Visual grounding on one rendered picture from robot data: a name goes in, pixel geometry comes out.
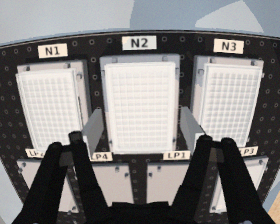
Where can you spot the white label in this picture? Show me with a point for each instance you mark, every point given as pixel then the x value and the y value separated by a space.
pixel 248 150
pixel 229 46
pixel 179 154
pixel 102 156
pixel 31 153
pixel 56 50
pixel 139 42

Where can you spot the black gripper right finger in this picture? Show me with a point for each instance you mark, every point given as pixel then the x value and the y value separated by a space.
pixel 242 202

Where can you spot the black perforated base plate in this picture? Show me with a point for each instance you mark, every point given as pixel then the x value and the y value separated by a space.
pixel 264 130

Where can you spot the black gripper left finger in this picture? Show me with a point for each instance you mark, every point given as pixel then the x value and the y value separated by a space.
pixel 43 199

